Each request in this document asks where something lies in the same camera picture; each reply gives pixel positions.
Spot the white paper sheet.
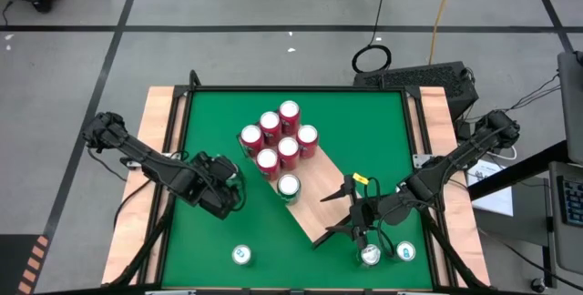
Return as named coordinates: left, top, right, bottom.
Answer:
left=466, top=158, right=516, bottom=218

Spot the computer monitor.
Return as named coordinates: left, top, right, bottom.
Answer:
left=556, top=50, right=583, bottom=164

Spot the red Fanta soda can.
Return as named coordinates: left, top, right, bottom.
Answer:
left=295, top=124, right=320, bottom=159
left=239, top=124, right=264, bottom=158
left=258, top=110, right=282, bottom=147
left=276, top=136, right=301, bottom=171
left=277, top=99, right=302, bottom=136
left=255, top=147, right=281, bottom=182

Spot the black computer tower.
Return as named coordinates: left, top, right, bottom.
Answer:
left=353, top=60, right=480, bottom=121

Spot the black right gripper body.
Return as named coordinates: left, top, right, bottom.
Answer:
left=343, top=175, right=414, bottom=250

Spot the green table mat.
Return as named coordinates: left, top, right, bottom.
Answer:
left=161, top=89, right=434, bottom=290

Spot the black desk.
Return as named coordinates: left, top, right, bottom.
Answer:
left=466, top=139, right=570, bottom=201

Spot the white cable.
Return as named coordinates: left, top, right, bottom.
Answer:
left=489, top=143, right=519, bottom=162

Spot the yellow floor cable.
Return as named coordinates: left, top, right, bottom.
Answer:
left=427, top=0, right=459, bottom=66

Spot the black computer keyboard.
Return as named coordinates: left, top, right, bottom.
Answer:
left=557, top=175, right=583, bottom=229

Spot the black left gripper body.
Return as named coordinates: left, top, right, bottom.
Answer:
left=189, top=151, right=247, bottom=221

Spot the wooden board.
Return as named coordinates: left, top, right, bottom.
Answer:
left=235, top=103, right=365, bottom=249

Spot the black floor cable with loop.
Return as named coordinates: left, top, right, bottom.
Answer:
left=351, top=0, right=393, bottom=74

